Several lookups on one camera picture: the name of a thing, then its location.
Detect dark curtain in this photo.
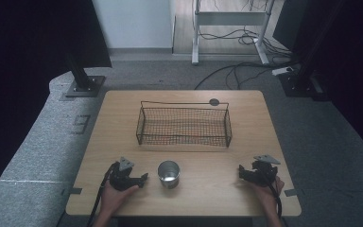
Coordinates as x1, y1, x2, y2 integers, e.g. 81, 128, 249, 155
0, 0, 113, 209
272, 0, 363, 165

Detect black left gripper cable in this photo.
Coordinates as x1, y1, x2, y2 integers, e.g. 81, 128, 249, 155
86, 161, 121, 227

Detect white desk frame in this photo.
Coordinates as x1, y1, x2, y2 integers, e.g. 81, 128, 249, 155
191, 0, 277, 66

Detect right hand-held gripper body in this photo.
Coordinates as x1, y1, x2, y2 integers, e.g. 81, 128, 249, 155
248, 154, 282, 187

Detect metal cup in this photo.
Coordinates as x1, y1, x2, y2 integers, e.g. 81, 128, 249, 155
157, 160, 182, 190

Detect person's right hand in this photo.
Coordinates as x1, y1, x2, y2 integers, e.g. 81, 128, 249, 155
248, 175, 285, 217

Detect black wire mesh basket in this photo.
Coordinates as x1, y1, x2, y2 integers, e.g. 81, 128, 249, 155
135, 100, 233, 148

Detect grey tape tab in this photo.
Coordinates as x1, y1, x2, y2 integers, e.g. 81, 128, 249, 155
60, 186, 83, 196
284, 187, 299, 198

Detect white power strip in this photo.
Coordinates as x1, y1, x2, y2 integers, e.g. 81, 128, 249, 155
270, 65, 295, 77

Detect black floor cables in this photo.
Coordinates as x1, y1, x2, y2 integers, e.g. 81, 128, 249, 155
194, 0, 297, 91

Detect black stand with base plate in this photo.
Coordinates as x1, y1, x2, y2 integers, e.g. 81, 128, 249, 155
277, 0, 348, 102
63, 46, 107, 98

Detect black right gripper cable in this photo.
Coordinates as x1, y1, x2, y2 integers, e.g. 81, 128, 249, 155
259, 169, 284, 219

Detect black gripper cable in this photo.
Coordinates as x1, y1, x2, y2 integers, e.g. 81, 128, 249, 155
86, 161, 121, 227
259, 169, 284, 219

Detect person's left hand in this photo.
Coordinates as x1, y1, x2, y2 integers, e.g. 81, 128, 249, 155
99, 181, 140, 219

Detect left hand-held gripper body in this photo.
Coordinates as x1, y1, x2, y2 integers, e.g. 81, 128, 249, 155
108, 156, 137, 192

